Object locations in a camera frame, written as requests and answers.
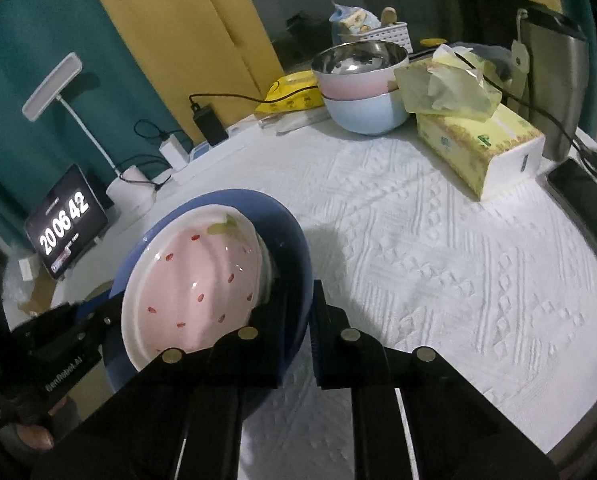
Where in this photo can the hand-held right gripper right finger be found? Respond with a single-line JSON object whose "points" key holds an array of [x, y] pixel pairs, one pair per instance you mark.
{"points": [[323, 350]]}

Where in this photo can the tablet showing clock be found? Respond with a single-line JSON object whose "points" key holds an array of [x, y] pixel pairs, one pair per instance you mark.
{"points": [[63, 225]]}

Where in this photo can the white flat packet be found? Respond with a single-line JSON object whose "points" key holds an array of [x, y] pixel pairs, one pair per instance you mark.
{"points": [[293, 121]]}

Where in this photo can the small blue box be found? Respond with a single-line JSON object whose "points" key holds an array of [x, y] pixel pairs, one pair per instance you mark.
{"points": [[201, 151]]}

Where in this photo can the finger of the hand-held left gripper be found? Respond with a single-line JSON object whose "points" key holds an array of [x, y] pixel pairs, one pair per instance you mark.
{"points": [[103, 315]]}

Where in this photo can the brown cardboard piece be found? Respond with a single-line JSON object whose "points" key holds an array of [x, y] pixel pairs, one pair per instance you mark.
{"points": [[41, 292]]}

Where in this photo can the yellow tissue box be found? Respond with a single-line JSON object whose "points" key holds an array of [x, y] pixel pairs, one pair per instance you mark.
{"points": [[478, 150]]}

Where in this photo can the yellow packet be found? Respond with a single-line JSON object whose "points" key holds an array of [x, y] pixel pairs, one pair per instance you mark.
{"points": [[288, 92]]}

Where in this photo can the light blue bowl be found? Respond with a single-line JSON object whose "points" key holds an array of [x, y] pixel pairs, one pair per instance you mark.
{"points": [[363, 115]]}

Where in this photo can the large blue bowl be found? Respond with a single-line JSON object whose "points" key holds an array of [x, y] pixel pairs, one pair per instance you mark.
{"points": [[298, 270]]}

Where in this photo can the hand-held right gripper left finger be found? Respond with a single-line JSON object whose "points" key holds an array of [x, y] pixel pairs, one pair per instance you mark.
{"points": [[278, 350]]}

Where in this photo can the pink strawberry print bowl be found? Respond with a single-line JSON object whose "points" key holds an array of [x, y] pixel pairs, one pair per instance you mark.
{"points": [[198, 270]]}

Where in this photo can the white plastic basket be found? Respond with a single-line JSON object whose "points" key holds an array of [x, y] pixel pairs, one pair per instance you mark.
{"points": [[378, 37]]}

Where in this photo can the person's left hand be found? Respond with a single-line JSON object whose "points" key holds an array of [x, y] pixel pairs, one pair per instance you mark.
{"points": [[36, 437]]}

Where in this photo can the black power adapter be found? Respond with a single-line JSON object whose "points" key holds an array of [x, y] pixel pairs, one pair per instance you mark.
{"points": [[211, 125]]}

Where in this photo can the teal curtain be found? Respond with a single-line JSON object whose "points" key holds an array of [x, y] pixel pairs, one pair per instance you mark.
{"points": [[38, 25]]}

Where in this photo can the black smartphone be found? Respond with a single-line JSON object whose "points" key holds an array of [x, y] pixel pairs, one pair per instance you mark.
{"points": [[583, 195]]}

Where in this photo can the pink steel-lined bowl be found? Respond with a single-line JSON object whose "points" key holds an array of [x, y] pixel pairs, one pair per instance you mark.
{"points": [[358, 85]]}

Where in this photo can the small white box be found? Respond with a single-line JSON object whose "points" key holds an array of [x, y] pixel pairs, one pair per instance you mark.
{"points": [[30, 270]]}

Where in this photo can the yellow round lid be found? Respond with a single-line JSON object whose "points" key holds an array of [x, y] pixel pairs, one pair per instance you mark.
{"points": [[433, 42]]}

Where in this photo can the white charger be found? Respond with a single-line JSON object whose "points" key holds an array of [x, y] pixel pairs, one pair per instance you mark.
{"points": [[174, 152]]}

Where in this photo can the blue and white snack bag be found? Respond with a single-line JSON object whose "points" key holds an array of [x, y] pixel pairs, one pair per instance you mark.
{"points": [[353, 17]]}

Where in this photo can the white desk lamp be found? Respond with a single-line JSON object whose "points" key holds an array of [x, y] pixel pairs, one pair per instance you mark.
{"points": [[53, 85]]}

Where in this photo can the steel thermos jug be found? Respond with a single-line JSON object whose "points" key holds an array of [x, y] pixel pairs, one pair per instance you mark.
{"points": [[553, 85]]}

